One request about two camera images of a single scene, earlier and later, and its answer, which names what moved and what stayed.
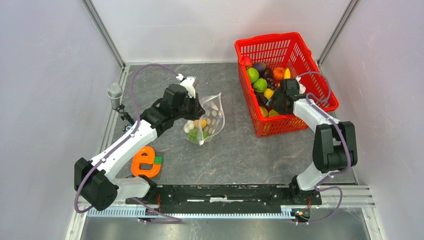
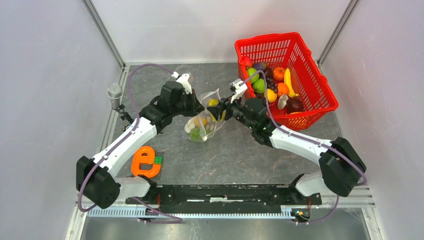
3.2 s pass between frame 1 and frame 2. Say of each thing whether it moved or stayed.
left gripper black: stayed
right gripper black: moved
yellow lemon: stayed
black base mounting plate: stayed
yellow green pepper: moved
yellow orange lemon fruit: stayed
